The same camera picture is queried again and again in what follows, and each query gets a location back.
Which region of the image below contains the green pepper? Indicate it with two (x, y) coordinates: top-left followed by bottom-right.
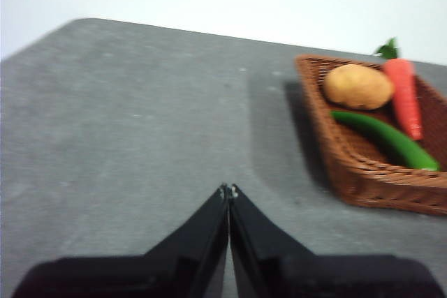
(330, 110), (441, 172)

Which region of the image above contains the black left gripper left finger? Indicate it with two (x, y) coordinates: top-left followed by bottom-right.
(12, 182), (230, 298)

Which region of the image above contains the orange carrot with green leaves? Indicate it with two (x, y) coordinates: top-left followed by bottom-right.
(373, 37), (424, 141)

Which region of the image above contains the brown wicker basket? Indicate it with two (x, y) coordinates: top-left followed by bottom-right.
(295, 54), (447, 217)

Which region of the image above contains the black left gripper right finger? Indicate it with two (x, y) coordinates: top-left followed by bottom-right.
(229, 183), (447, 298)

